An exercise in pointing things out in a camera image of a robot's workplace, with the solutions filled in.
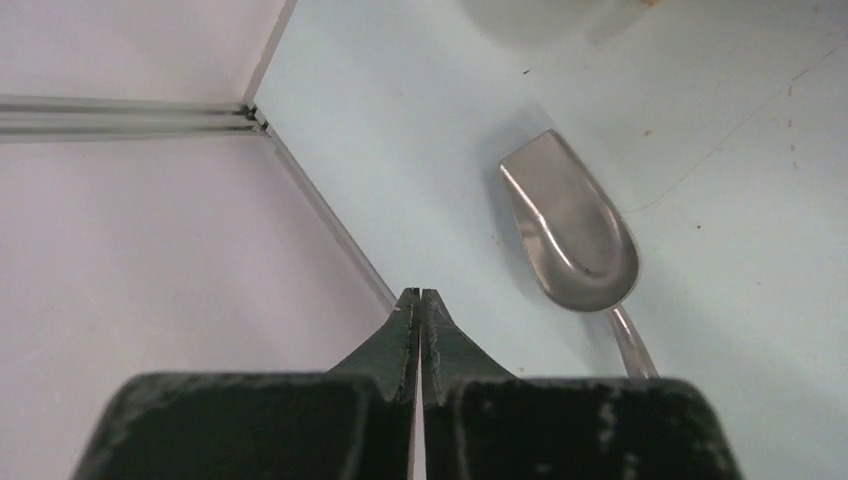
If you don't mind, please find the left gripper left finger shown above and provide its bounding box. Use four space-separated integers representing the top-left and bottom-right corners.
74 288 420 479

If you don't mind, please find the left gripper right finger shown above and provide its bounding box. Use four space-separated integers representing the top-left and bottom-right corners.
419 289 742 479

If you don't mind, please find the metal food scoop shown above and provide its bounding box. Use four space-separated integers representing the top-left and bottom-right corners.
499 130 658 378

